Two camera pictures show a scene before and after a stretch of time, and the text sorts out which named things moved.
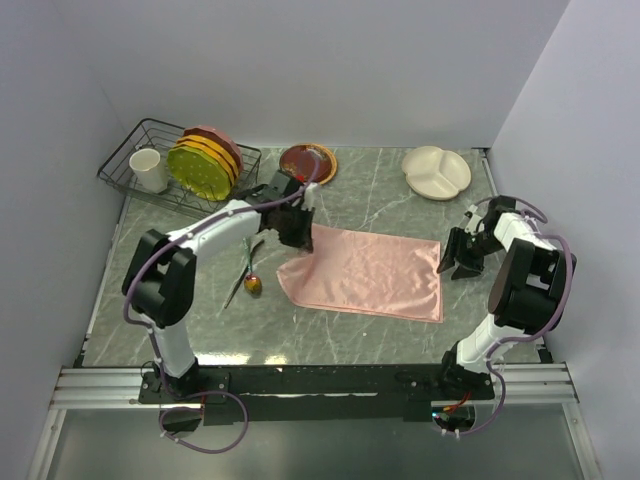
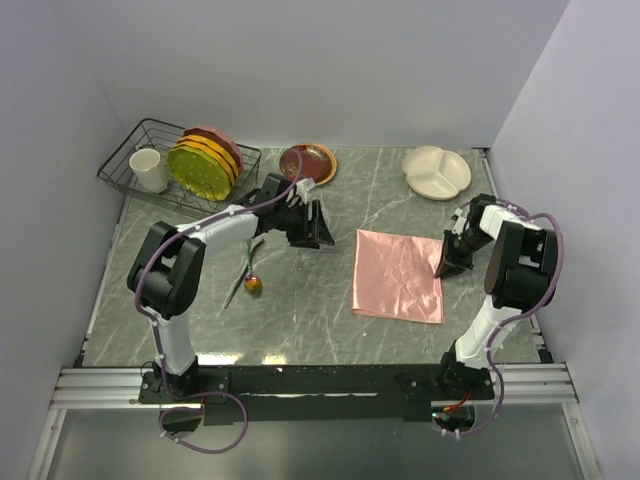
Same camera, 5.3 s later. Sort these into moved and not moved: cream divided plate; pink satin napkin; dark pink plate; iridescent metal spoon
Moved: pink satin napkin
Not moved: cream divided plate; dark pink plate; iridescent metal spoon
